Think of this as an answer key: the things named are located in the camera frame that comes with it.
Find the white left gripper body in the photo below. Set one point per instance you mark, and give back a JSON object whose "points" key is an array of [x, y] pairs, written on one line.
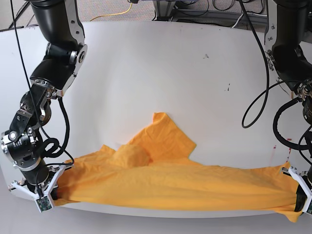
{"points": [[304, 180]]}

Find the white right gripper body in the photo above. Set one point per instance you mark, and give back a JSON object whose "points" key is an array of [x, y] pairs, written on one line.
{"points": [[42, 192]]}

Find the orange t-shirt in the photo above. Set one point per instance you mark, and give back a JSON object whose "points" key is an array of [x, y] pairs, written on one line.
{"points": [[153, 171]]}

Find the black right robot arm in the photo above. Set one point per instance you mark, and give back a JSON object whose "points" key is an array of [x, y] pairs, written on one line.
{"points": [[23, 143]]}

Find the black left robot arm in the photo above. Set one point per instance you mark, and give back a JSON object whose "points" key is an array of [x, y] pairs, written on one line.
{"points": [[287, 23]]}

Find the red tape rectangle marking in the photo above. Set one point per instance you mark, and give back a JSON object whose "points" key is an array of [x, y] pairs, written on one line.
{"points": [[279, 155]]}

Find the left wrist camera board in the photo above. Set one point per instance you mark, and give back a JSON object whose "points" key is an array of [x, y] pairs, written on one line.
{"points": [[309, 209]]}

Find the aluminium frame stand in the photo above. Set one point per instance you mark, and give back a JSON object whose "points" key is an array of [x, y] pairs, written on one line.
{"points": [[185, 11]]}

